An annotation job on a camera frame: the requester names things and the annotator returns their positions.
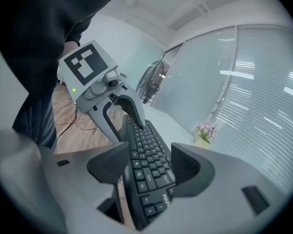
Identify person's left forearm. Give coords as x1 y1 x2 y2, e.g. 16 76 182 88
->
63 20 101 57

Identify person's black sweater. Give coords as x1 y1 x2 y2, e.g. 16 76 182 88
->
0 0 123 102

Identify pink flowers in pot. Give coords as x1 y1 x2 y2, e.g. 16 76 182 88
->
191 120 218 151

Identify glass partition with blinds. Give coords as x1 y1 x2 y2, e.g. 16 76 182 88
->
150 24 293 196

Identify black standing fan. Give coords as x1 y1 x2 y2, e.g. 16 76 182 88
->
135 60 166 105

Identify white desk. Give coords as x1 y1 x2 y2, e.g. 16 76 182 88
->
141 105 198 151

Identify black keyboard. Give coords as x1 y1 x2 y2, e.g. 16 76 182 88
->
122 115 179 231

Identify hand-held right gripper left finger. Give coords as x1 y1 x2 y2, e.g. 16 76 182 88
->
40 141 130 229

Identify ceiling air vent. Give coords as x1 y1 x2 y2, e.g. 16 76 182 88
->
194 1 211 16

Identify black floor cable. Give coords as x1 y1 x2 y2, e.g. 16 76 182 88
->
55 105 100 140

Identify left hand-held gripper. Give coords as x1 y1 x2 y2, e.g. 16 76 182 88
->
58 40 147 144

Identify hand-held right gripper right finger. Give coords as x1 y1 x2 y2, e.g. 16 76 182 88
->
169 142 293 231

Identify person's blue jeans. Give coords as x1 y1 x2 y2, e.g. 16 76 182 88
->
12 89 58 154

